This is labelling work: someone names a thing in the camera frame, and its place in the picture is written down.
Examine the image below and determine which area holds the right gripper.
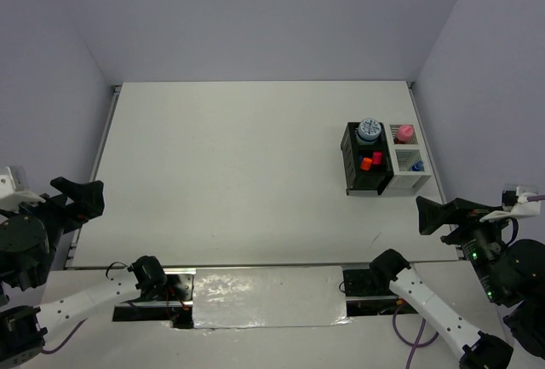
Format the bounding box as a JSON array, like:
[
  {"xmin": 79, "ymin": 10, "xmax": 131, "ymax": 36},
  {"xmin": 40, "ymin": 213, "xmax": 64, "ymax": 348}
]
[{"xmin": 413, "ymin": 191, "xmax": 515, "ymax": 298}]

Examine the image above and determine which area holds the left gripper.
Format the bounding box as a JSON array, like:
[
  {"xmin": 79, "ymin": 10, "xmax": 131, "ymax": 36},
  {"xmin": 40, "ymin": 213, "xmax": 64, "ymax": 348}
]
[{"xmin": 0, "ymin": 175, "xmax": 106, "ymax": 285}]

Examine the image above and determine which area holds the pink cap highlighter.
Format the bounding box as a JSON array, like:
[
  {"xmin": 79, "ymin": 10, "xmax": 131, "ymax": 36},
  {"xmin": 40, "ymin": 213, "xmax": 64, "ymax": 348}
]
[{"xmin": 372, "ymin": 152, "xmax": 382, "ymax": 166}]

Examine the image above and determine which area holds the orange cap highlighter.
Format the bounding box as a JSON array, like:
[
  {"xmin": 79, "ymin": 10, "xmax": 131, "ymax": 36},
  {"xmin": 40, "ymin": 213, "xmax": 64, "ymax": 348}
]
[{"xmin": 360, "ymin": 158, "xmax": 372, "ymax": 171}]

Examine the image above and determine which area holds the pink cap marker tube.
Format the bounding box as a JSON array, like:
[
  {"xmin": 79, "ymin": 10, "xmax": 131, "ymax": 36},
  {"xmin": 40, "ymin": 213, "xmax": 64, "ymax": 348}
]
[{"xmin": 394, "ymin": 124, "xmax": 415, "ymax": 144}]

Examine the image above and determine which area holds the blue white round jar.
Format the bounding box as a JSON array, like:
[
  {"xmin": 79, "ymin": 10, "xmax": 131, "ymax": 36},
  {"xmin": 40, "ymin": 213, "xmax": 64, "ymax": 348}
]
[{"xmin": 355, "ymin": 118, "xmax": 382, "ymax": 145}]

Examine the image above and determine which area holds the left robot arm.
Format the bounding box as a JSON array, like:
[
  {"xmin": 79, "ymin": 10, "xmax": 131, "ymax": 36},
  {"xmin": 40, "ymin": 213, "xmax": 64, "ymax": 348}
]
[{"xmin": 1, "ymin": 167, "xmax": 167, "ymax": 368}]

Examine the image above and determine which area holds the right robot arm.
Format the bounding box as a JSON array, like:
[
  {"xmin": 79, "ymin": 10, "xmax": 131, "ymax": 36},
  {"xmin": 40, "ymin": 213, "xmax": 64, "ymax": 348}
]
[{"xmin": 370, "ymin": 188, "xmax": 544, "ymax": 368}]

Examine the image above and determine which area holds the white slotted organizer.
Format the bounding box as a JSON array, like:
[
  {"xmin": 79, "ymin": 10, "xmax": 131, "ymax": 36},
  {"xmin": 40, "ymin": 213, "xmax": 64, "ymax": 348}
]
[{"xmin": 385, "ymin": 123, "xmax": 432, "ymax": 193}]

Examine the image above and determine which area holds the black slotted organizer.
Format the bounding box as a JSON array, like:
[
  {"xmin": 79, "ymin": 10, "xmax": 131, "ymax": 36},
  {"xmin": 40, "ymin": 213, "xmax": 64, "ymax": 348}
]
[{"xmin": 340, "ymin": 122, "xmax": 393, "ymax": 196}]

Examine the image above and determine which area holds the silver reflective tape sheet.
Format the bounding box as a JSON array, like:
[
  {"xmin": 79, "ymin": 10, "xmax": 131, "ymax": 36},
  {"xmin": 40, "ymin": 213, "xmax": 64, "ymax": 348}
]
[{"xmin": 192, "ymin": 266, "xmax": 350, "ymax": 330}]

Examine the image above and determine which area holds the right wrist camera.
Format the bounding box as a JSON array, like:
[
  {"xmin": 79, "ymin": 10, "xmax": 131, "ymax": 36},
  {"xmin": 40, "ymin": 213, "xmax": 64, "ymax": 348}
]
[{"xmin": 480, "ymin": 185, "xmax": 544, "ymax": 222}]

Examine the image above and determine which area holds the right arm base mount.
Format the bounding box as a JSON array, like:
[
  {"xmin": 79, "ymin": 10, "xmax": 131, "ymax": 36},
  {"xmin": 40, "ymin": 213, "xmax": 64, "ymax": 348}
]
[{"xmin": 338, "ymin": 268, "xmax": 416, "ymax": 318}]

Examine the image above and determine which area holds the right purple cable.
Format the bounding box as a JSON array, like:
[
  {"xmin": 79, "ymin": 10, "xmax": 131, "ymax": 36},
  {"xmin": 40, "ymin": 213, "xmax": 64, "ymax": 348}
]
[{"xmin": 391, "ymin": 193, "xmax": 545, "ymax": 369}]

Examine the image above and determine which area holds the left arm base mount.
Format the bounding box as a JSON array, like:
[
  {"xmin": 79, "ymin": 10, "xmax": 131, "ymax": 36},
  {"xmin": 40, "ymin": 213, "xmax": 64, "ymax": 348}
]
[{"xmin": 112, "ymin": 269, "xmax": 196, "ymax": 330}]

